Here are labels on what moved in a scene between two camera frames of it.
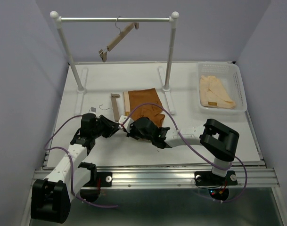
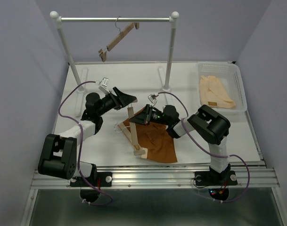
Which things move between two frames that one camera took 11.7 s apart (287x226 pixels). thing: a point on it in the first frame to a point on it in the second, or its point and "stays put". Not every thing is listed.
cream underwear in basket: [213, 93] stays put
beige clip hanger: [103, 52] stays put
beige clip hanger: [115, 108] to [131, 135]
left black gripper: [105, 125] to [115, 100]
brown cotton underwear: [136, 98] to [156, 138]
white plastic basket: [220, 88] stays put
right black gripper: [132, 130] to [146, 116]
